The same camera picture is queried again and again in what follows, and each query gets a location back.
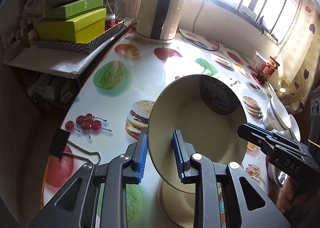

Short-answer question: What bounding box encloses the white blue-striped bowl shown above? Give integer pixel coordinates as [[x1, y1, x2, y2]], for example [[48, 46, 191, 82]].
[[284, 114, 301, 142], [263, 96, 291, 131]]

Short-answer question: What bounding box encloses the stainless steel bowl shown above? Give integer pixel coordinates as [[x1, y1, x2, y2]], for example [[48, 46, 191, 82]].
[[266, 156, 288, 187]]

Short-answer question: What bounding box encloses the cream plate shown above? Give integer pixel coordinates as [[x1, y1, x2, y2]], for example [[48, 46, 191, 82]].
[[148, 74, 247, 194], [158, 178, 195, 227]]

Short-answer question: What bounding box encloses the right hand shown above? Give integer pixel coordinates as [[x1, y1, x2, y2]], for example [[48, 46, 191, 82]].
[[276, 177, 310, 214]]

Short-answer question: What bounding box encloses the red-label sauce jar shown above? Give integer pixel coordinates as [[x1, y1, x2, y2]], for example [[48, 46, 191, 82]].
[[258, 56, 280, 83]]

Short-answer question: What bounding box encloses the heart-patterned curtain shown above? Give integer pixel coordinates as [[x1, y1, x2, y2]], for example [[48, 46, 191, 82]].
[[270, 0, 319, 114]]

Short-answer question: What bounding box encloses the black binder clip left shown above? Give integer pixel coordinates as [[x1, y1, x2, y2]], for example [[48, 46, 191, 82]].
[[49, 128, 101, 165]]

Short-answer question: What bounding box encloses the zigzag patterned tray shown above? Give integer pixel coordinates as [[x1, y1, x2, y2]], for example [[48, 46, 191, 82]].
[[36, 19, 125, 55]]

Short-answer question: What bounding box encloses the white electric kettle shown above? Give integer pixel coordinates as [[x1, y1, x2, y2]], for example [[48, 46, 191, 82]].
[[136, 0, 185, 44]]

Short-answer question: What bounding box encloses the lower yellow-green box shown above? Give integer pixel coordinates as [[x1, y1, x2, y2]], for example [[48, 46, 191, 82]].
[[36, 8, 106, 44]]

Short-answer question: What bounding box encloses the upper green box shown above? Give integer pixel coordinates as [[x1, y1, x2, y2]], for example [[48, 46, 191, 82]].
[[43, 0, 104, 21]]

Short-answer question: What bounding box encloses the black power cable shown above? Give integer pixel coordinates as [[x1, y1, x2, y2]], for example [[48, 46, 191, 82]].
[[177, 0, 220, 52]]

